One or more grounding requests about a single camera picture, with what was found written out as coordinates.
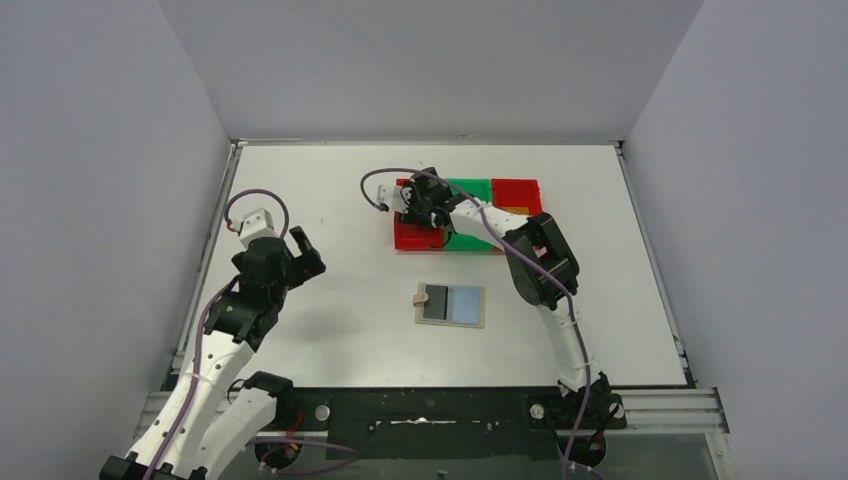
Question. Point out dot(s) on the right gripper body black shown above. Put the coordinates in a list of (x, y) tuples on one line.
[(422, 205)]

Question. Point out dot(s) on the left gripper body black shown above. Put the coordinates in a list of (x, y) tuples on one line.
[(291, 258)]

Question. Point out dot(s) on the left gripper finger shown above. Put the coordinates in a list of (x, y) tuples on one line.
[(304, 268), (307, 252)]

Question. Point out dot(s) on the beige card holder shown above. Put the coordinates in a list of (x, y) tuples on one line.
[(466, 308)]

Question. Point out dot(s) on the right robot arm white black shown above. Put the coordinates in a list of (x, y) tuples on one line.
[(544, 272)]

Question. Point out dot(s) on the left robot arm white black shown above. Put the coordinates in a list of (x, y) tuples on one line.
[(190, 438)]

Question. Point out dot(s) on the left red bin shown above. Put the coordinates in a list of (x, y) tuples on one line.
[(413, 230)]

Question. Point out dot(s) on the red bin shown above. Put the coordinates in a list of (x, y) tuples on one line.
[(520, 196), (413, 230)]

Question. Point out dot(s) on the right red bin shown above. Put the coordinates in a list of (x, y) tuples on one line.
[(520, 196)]

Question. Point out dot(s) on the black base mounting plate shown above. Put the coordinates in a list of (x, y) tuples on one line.
[(452, 422)]

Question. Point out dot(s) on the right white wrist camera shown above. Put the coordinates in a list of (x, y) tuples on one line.
[(389, 198)]

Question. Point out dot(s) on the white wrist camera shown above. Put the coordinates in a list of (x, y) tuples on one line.
[(389, 198), (255, 225)]

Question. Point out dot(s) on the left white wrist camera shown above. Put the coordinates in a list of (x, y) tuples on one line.
[(255, 225)]

